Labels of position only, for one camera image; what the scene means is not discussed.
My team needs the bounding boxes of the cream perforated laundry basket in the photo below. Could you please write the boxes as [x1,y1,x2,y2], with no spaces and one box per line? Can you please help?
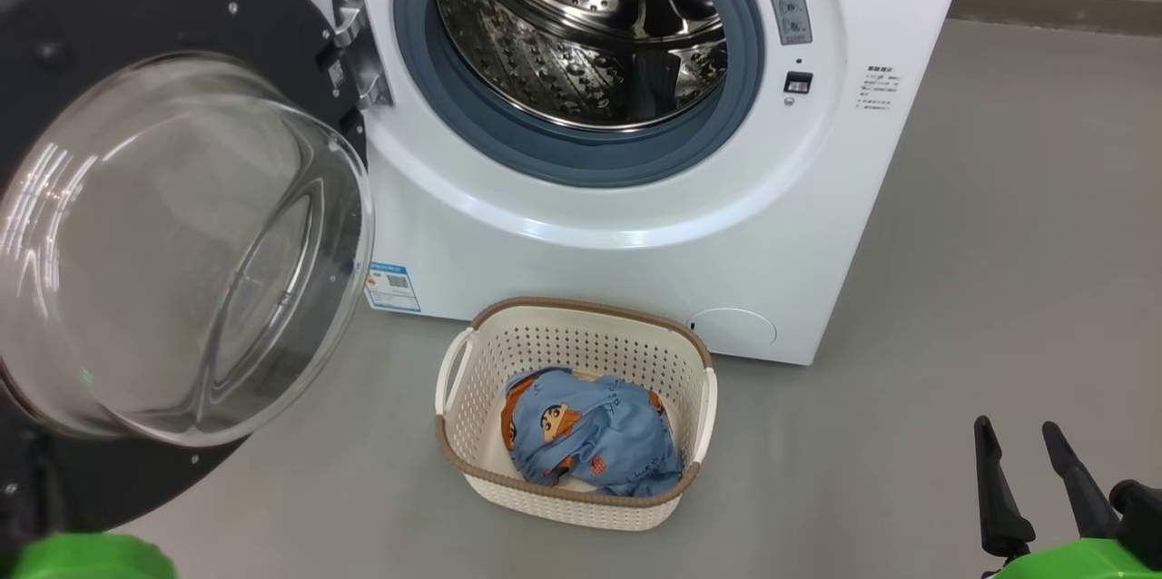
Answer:
[435,297,718,532]

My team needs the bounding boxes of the blue cartoon print garment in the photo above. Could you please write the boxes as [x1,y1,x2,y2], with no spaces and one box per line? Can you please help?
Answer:
[505,368,684,498]

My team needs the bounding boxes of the stainless steel washer drum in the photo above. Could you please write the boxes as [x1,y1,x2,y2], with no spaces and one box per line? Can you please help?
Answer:
[434,0,729,133]

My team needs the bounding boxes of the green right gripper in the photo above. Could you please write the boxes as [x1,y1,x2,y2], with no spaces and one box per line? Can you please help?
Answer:
[974,416,1162,579]

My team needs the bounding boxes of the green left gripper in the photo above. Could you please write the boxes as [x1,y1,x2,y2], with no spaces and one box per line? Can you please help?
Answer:
[0,532,178,579]

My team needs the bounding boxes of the metal door hinge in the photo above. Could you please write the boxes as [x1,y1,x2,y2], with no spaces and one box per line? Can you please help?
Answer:
[329,0,393,111]

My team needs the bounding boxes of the blue energy label sticker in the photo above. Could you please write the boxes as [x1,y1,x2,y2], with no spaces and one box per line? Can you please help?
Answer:
[365,261,423,314]

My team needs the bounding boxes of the black glass washer door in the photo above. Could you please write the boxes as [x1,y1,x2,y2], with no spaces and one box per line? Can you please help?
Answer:
[0,0,375,530]

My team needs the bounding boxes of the round drain filter cover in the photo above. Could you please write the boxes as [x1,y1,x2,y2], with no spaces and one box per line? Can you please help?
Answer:
[687,308,778,360]

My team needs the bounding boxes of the grey warning sticker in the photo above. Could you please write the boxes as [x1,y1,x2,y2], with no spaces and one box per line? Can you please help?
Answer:
[759,0,813,46]

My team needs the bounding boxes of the small printed text label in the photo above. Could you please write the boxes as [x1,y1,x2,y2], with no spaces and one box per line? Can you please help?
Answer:
[856,64,901,113]

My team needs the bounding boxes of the white front-load washing machine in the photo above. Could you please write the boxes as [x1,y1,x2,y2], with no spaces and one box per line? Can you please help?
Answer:
[222,0,980,367]

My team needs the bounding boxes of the grey rubber door gasket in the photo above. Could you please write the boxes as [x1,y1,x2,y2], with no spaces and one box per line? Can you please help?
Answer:
[392,0,766,190]

